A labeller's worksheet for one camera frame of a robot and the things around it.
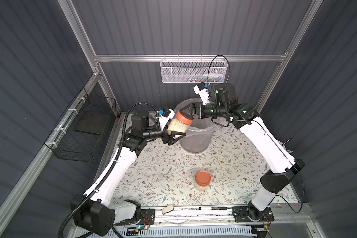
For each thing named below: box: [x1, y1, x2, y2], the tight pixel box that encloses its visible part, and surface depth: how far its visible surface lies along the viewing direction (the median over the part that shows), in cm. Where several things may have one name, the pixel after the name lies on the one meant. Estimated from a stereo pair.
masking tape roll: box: [161, 204, 175, 216], surface depth 75 cm
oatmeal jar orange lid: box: [195, 169, 212, 187], surface depth 78 cm
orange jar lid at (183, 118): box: [175, 110, 193, 125], surface depth 61 cm
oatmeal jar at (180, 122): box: [167, 110, 194, 134], surface depth 63 cm
